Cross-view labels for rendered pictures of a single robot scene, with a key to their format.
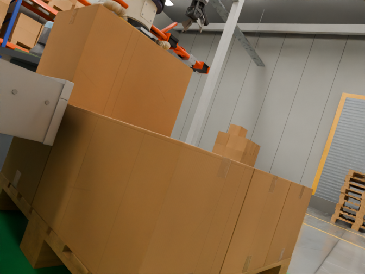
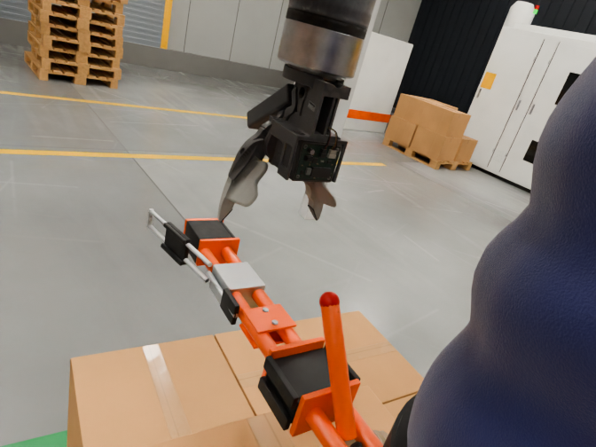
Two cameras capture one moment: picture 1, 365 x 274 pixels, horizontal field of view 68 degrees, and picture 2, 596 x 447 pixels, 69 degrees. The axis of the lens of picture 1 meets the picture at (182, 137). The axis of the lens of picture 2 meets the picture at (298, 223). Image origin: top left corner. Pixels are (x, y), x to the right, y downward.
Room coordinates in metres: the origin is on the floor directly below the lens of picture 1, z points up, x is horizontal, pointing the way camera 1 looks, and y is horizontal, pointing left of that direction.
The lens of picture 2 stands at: (1.52, 0.67, 1.45)
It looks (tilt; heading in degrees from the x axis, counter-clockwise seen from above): 24 degrees down; 283
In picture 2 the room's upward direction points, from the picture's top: 15 degrees clockwise
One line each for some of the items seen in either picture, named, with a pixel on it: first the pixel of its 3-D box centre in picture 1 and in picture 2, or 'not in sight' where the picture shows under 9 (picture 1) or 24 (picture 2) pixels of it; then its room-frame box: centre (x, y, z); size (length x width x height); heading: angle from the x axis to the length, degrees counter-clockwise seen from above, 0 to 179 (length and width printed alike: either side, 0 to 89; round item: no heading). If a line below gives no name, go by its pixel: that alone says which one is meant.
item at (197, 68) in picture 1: (201, 67); (210, 240); (1.81, 0.03, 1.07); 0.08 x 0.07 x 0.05; 140
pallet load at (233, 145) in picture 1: (235, 152); not in sight; (8.69, -1.77, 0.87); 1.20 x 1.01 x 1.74; 145
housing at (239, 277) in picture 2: (189, 59); (236, 286); (1.71, 0.12, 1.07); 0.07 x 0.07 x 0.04; 50
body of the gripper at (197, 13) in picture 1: (196, 10); (304, 125); (1.66, 0.17, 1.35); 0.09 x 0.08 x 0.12; 139
